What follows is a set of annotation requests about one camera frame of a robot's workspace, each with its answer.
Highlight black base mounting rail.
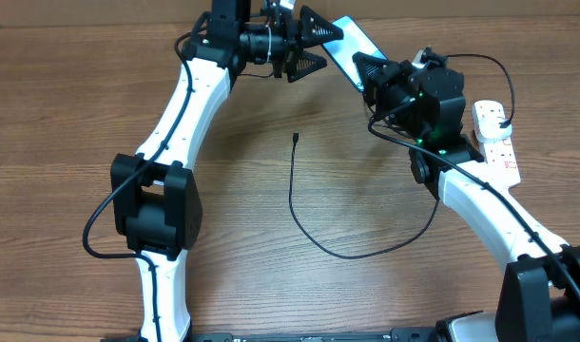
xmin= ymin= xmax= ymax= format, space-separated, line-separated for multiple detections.
xmin=182 ymin=327 xmax=446 ymax=342

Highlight blue Galaxy S24+ smartphone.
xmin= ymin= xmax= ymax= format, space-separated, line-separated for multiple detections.
xmin=323 ymin=15 xmax=386 ymax=93

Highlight black USB charging cable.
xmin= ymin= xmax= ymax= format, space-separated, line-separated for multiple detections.
xmin=288 ymin=52 xmax=516 ymax=260

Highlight white power strip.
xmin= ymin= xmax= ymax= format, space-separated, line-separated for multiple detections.
xmin=472 ymin=100 xmax=521 ymax=188

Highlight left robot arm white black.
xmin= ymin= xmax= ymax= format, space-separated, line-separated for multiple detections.
xmin=110 ymin=1 xmax=343 ymax=341

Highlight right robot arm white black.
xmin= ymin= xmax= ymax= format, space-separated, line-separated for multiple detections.
xmin=352 ymin=49 xmax=580 ymax=341

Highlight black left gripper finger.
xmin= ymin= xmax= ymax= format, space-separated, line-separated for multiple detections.
xmin=299 ymin=6 xmax=344 ymax=48
xmin=285 ymin=50 xmax=327 ymax=83

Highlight white charger plug adapter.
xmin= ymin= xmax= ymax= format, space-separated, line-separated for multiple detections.
xmin=474 ymin=116 xmax=512 ymax=143

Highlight brown cardboard panel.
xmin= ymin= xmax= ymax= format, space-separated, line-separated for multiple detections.
xmin=0 ymin=0 xmax=580 ymax=29

